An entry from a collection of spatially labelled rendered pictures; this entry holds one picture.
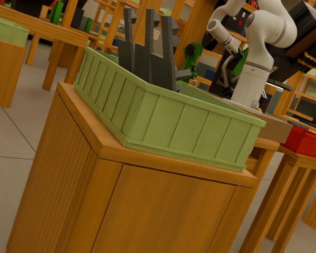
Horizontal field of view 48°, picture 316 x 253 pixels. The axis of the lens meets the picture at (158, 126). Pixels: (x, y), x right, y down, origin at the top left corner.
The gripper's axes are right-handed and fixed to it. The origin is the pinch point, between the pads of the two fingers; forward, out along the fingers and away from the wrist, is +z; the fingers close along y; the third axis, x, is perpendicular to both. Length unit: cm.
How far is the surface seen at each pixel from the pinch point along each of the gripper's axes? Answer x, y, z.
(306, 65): -31.8, -7.4, 29.7
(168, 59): -27, -95, -107
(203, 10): 9.1, 25.7, -24.0
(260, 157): -15, -89, -25
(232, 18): -3.1, 23.0, -7.8
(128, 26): -8, -67, -105
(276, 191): -4, -91, 15
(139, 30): 35, -1, -56
